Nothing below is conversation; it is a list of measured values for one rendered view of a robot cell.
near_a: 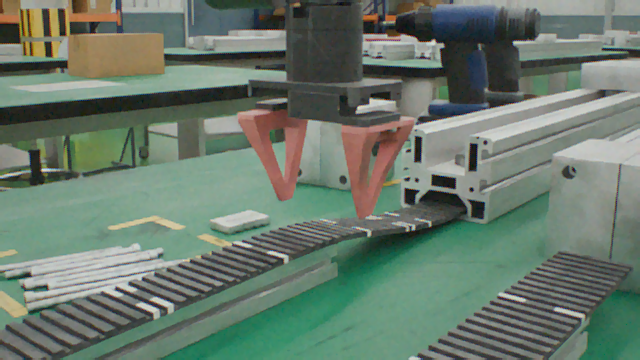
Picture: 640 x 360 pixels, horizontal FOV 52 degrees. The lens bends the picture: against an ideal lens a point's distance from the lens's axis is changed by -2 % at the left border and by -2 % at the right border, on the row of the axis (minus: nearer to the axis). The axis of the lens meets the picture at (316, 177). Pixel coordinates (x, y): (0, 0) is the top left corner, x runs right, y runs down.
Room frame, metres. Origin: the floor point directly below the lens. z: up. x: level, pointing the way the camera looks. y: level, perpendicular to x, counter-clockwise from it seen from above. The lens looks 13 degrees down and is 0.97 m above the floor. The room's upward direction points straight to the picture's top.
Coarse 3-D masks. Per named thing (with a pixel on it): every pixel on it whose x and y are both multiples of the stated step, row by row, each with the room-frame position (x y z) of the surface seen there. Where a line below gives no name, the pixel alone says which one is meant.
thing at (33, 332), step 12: (12, 324) 0.33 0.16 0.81; (24, 324) 0.33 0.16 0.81; (36, 324) 0.33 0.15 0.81; (48, 324) 0.33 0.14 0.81; (24, 336) 0.31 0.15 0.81; (36, 336) 0.31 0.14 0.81; (48, 336) 0.32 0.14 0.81; (60, 336) 0.31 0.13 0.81; (36, 348) 0.30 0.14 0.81; (48, 348) 0.30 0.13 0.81; (60, 348) 0.30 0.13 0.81; (72, 348) 0.30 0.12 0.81; (84, 348) 0.31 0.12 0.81
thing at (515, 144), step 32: (576, 96) 1.02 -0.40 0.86; (416, 128) 0.68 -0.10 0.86; (448, 128) 0.70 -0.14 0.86; (480, 128) 0.76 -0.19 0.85; (512, 128) 0.68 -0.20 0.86; (544, 128) 0.72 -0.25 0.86; (576, 128) 0.84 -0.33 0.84; (608, 128) 0.91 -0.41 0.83; (416, 160) 0.68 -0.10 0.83; (448, 160) 0.70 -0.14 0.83; (480, 160) 0.63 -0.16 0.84; (512, 160) 0.66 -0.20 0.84; (544, 160) 0.73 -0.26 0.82; (416, 192) 0.70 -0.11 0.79; (480, 192) 0.63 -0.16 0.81; (512, 192) 0.66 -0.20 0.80
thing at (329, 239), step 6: (282, 228) 0.50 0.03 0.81; (288, 228) 0.50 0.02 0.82; (294, 228) 0.50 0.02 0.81; (300, 228) 0.50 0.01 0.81; (306, 228) 0.50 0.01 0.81; (300, 234) 0.48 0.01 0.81; (306, 234) 0.48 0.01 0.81; (312, 234) 0.48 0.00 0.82; (318, 234) 0.48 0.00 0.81; (324, 234) 0.48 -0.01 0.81; (330, 234) 0.48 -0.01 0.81; (324, 240) 0.47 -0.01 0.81; (330, 240) 0.47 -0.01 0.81; (336, 240) 0.47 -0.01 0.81; (342, 240) 0.48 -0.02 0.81
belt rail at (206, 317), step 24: (288, 264) 0.44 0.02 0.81; (312, 264) 0.46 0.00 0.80; (336, 264) 0.48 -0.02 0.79; (240, 288) 0.40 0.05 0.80; (264, 288) 0.43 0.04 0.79; (288, 288) 0.44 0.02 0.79; (192, 312) 0.37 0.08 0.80; (216, 312) 0.40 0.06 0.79; (240, 312) 0.40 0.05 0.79; (120, 336) 0.33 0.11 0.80; (144, 336) 0.35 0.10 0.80; (168, 336) 0.36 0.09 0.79; (192, 336) 0.37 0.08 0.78
